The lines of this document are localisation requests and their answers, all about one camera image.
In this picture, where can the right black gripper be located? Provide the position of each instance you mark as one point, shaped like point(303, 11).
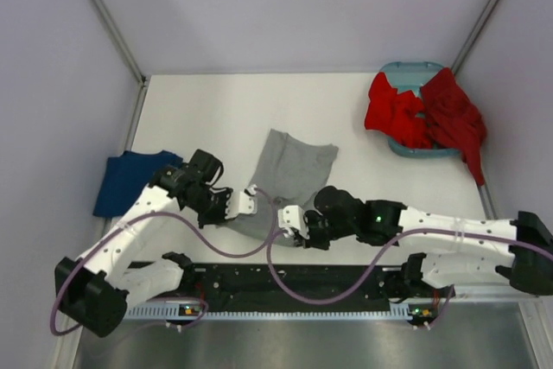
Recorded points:
point(313, 241)

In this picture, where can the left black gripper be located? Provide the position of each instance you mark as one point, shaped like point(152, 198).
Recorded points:
point(220, 215)

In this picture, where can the grey t shirt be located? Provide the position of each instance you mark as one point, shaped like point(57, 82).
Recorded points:
point(290, 172)

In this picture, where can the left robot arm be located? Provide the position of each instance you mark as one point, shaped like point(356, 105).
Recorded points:
point(97, 288)

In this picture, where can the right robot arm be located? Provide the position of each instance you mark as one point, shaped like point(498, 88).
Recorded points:
point(442, 250)

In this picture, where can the folded blue t shirt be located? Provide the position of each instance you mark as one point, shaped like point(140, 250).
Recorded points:
point(125, 177)

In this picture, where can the dark red t shirt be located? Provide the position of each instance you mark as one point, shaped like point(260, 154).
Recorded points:
point(454, 121)

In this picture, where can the teal plastic basket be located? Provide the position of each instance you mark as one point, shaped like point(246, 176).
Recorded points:
point(411, 76)

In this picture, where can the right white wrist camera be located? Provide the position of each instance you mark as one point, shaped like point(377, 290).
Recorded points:
point(292, 222)

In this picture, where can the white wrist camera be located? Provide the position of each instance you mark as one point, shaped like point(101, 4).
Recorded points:
point(292, 222)
point(242, 203)

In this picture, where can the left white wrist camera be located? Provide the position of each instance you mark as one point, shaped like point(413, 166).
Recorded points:
point(242, 203)

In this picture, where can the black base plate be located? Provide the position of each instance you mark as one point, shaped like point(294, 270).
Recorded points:
point(251, 288)

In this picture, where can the grey slotted cable duct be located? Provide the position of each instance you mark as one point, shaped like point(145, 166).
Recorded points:
point(174, 311)

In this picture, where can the left aluminium corner post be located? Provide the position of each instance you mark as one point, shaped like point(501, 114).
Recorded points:
point(114, 34)

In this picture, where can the aluminium corner post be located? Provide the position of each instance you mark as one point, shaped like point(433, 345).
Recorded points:
point(114, 34)
point(483, 19)

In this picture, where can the aluminium frame rail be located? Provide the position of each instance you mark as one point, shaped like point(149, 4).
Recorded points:
point(490, 293)

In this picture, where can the right aluminium corner post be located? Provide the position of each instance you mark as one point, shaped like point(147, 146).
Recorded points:
point(483, 19)

